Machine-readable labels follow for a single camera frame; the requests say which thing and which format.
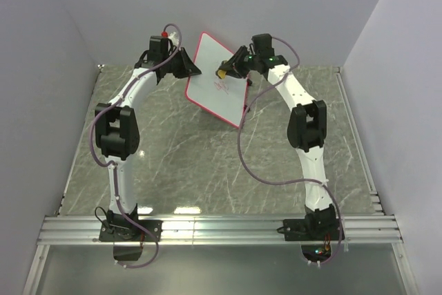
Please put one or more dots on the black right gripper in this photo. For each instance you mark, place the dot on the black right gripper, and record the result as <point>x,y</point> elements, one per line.
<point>232,72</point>

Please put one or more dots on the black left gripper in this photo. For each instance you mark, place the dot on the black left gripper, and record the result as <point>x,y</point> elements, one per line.
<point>189,69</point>

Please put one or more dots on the yellow bone-shaped eraser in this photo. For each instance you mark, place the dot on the yellow bone-shaped eraser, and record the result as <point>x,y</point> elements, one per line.
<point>221,74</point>

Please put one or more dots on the pink framed whiteboard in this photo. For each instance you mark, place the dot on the pink framed whiteboard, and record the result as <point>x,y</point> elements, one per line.
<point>223,98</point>

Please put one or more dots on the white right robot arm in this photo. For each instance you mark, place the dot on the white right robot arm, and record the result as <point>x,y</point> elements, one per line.
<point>306,130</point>

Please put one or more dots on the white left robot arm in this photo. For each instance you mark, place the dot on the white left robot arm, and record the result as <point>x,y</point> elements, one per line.
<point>115,136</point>

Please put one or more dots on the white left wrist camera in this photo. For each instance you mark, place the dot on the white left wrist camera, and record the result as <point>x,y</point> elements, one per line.
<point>174,38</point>

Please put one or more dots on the aluminium right side rail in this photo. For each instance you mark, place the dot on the aluminium right side rail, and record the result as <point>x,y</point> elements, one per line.
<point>397,247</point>

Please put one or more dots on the aluminium rail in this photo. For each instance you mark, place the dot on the aluminium rail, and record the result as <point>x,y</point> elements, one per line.
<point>397,247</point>
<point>178,229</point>

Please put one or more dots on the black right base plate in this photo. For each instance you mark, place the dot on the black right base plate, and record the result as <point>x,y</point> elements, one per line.
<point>302,230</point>

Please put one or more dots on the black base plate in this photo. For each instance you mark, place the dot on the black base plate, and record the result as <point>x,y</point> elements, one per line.
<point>130,233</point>
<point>302,230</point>

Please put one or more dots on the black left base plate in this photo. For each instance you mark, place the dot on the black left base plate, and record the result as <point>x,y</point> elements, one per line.
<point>130,233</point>

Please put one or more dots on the aluminium front rail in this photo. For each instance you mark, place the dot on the aluminium front rail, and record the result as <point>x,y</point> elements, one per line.
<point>178,229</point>

